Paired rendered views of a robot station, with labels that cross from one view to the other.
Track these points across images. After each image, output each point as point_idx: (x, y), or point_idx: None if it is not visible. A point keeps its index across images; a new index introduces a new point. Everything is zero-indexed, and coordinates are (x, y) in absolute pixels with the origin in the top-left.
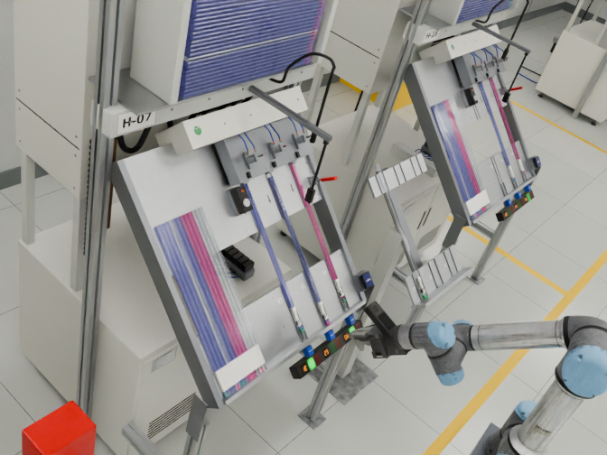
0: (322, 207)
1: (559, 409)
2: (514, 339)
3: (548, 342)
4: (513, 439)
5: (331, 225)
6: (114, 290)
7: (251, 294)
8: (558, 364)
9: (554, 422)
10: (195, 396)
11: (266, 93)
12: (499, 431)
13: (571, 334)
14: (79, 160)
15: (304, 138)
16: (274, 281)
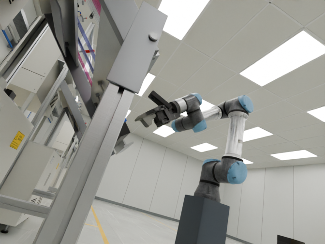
0: (77, 71)
1: (243, 126)
2: (205, 114)
3: (215, 113)
4: (231, 155)
5: (84, 82)
6: None
7: (20, 112)
8: (232, 108)
9: (243, 134)
10: (146, 5)
11: None
12: (202, 183)
13: (221, 107)
14: None
15: (82, 17)
16: (28, 121)
